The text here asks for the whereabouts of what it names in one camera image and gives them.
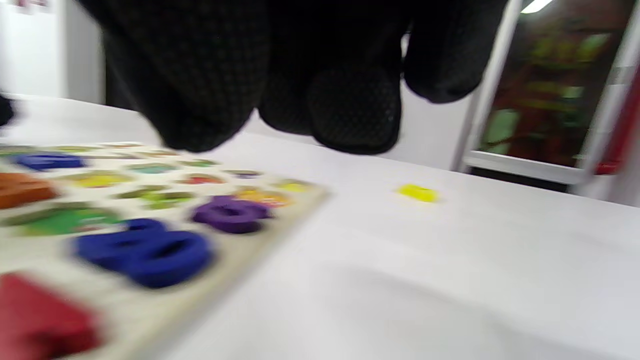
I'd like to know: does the person's left hand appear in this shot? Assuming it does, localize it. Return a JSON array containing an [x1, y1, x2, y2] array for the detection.
[[0, 95, 16, 127]]

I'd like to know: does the person's right hand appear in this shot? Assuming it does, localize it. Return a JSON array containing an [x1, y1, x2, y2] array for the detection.
[[75, 0, 508, 155]]

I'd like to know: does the orange math block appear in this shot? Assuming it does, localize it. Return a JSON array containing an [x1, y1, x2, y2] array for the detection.
[[0, 172, 58, 210]]

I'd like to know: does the purple number-shaped math block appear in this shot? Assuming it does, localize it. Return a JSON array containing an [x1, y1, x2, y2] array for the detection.
[[192, 195, 273, 235]]

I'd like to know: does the blue math block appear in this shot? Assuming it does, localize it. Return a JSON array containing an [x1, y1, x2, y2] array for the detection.
[[74, 218, 213, 290]]

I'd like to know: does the wooden math block puzzle board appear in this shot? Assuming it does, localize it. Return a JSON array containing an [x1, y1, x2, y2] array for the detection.
[[0, 141, 331, 360]]

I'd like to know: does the red math block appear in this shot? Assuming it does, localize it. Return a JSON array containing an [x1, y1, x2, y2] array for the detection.
[[0, 272, 103, 360]]

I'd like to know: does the yellow number-shaped math block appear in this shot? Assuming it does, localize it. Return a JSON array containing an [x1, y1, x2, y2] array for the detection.
[[397, 183, 440, 203]]

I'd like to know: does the glass door display cabinet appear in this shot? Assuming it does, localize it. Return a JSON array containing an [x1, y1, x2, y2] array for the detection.
[[452, 0, 640, 196]]

